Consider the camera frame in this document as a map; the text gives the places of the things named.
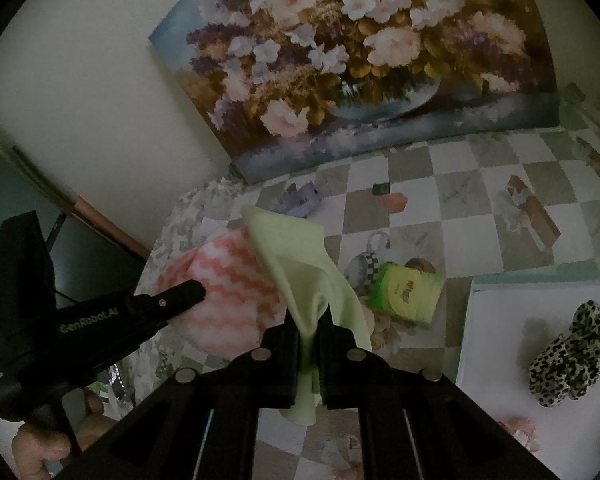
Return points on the light green cloth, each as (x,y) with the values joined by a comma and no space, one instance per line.
(300,260)

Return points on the small green tissue pack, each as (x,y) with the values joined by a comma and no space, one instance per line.
(405,292)

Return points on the person's left hand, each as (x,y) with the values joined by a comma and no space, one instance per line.
(35,452)

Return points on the leopard print cloth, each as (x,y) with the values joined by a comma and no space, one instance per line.
(575,355)

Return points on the pink satin scrunchie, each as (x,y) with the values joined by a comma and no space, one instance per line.
(522,430)

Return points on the brown wooden rail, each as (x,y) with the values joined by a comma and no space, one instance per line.
(105,225)

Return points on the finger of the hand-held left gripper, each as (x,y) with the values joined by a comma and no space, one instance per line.
(175,300)

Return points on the floral painting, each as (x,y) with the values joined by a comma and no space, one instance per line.
(355,60)

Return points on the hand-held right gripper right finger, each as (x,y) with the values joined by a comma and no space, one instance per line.
(335,365)

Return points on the pink fluffy cloth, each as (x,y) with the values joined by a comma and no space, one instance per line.
(230,300)

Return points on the purple patterned cloth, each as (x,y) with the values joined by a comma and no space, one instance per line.
(300,200)

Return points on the white tray with green rim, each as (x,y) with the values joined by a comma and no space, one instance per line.
(505,360)

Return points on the dark green panel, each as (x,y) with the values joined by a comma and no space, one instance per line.
(95,255)

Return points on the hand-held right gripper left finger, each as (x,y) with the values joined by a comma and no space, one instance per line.
(282,360)

